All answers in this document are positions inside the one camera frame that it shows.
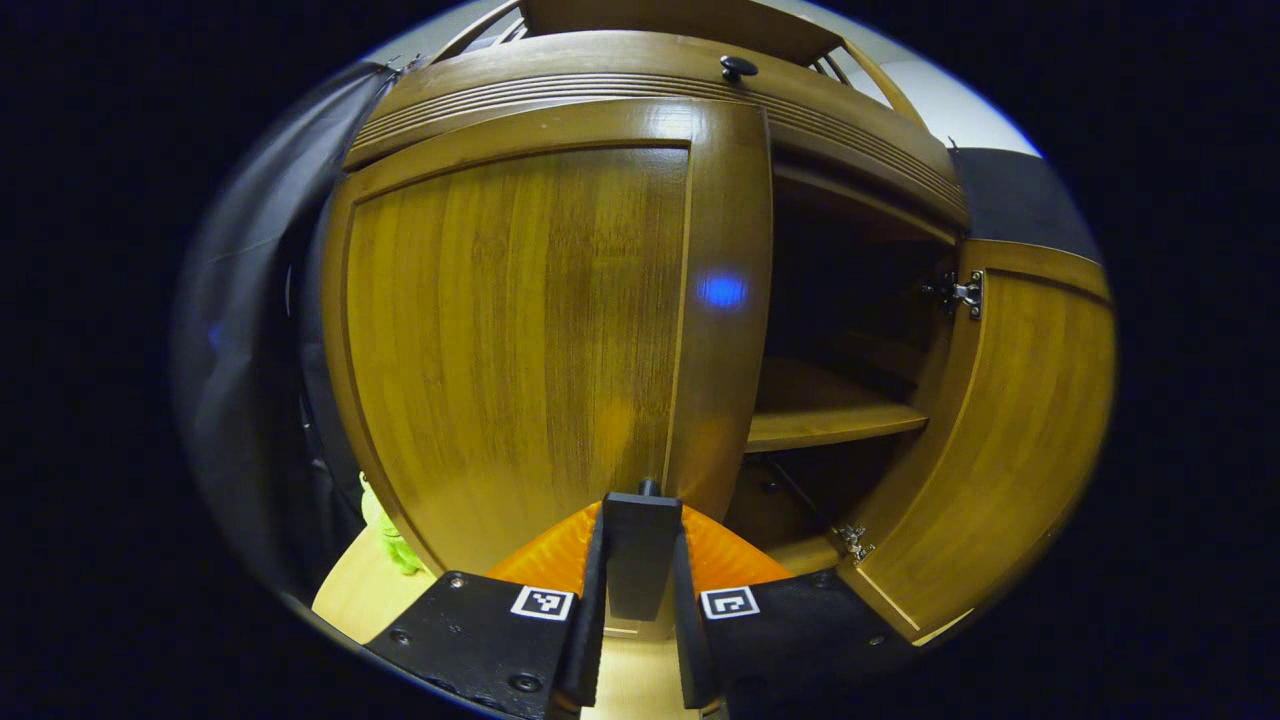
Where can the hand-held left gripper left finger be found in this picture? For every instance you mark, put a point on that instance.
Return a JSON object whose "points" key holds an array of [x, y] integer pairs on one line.
{"points": [[592, 640]]}

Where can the wooden inner shelf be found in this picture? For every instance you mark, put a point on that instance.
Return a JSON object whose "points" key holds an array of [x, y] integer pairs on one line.
{"points": [[820, 420]]}

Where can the yellow-green small object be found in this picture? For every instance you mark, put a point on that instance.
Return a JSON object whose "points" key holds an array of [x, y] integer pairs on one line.
{"points": [[390, 540]]}

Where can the black round drawer knob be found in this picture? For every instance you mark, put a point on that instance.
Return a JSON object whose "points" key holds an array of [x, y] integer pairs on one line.
{"points": [[738, 67]]}

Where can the wooden cabinet drawer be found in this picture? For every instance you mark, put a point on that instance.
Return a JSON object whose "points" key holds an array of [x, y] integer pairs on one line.
{"points": [[560, 70]]}

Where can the wooden shoe cabinet door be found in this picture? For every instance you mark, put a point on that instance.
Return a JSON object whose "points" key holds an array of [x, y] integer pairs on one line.
{"points": [[1020, 430], [500, 350]]}

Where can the metal door hinge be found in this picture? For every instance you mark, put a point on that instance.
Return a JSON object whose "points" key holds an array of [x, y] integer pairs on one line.
{"points": [[853, 542], [965, 295]]}

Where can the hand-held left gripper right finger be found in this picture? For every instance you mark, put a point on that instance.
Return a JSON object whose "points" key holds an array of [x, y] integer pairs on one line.
{"points": [[690, 650]]}

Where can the wooden double-door shoe cabinet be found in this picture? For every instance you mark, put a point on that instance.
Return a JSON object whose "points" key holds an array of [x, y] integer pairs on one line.
{"points": [[660, 15]]}

